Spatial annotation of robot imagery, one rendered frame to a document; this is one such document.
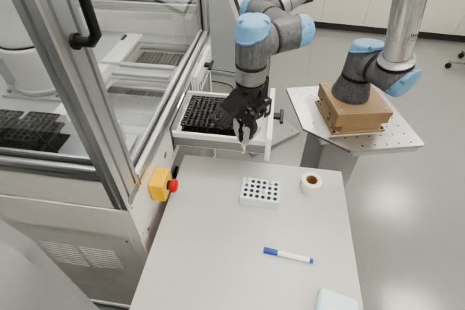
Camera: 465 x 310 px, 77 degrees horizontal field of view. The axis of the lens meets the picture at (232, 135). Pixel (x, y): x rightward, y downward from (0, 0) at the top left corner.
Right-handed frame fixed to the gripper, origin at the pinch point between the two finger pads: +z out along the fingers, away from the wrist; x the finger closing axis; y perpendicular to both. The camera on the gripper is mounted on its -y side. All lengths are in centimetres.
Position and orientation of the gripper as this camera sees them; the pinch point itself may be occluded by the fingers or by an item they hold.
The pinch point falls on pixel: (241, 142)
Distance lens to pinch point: 84.9
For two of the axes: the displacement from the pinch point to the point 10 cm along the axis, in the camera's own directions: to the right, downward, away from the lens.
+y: 7.4, -4.6, 4.9
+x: -6.7, -5.1, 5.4
